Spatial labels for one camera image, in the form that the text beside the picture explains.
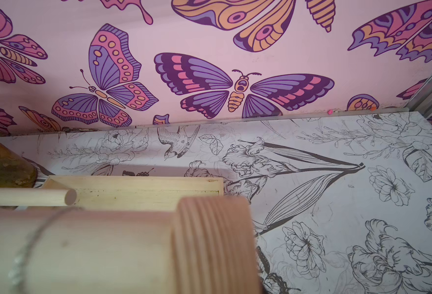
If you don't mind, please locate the wooden jewelry display stand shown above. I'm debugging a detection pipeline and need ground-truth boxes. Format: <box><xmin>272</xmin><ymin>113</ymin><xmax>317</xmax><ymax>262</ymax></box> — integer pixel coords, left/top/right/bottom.
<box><xmin>0</xmin><ymin>176</ymin><xmax>262</xmax><ymax>294</ymax></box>

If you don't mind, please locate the thin silver necklace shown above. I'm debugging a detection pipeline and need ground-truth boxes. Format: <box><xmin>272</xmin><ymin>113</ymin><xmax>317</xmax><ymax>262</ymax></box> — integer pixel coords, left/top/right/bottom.
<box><xmin>8</xmin><ymin>207</ymin><xmax>77</xmax><ymax>294</ymax></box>

